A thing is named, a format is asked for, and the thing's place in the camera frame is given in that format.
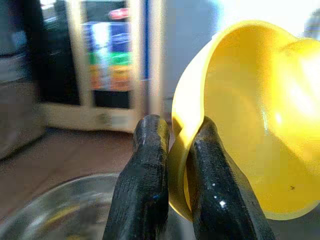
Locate glass jar brown powder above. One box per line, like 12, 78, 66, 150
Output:
0, 79, 47, 161

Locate round steel bowl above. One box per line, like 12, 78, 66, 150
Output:
0, 173, 121, 240

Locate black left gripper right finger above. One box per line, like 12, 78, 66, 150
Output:
186, 117, 276, 240

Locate yellow plastic bowl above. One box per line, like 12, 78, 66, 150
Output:
167, 19, 320, 222

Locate beige water ionizer machine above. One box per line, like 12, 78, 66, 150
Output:
23, 0, 167, 133

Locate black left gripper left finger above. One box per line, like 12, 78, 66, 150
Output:
103, 114, 171, 240

